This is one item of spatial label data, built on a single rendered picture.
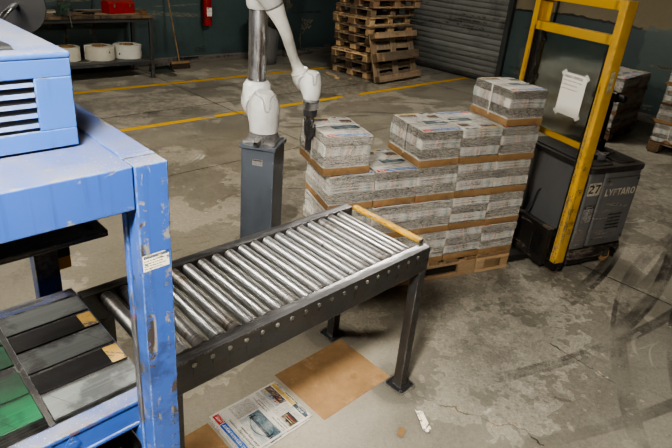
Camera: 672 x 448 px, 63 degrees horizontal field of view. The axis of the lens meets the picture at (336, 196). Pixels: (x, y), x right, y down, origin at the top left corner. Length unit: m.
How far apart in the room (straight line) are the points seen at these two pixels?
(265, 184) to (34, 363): 1.57
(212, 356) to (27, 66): 1.03
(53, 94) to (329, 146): 1.93
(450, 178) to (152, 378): 2.44
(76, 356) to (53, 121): 0.85
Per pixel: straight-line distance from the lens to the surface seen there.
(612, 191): 4.31
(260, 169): 2.99
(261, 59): 3.07
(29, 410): 1.77
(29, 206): 1.14
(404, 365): 2.85
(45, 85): 1.27
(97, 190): 1.17
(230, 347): 1.88
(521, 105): 3.64
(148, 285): 1.32
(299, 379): 2.92
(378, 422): 2.77
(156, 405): 1.54
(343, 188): 3.12
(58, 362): 1.89
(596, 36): 3.87
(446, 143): 3.37
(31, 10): 1.97
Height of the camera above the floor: 1.98
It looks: 24 degrees down
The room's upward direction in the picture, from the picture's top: 5 degrees clockwise
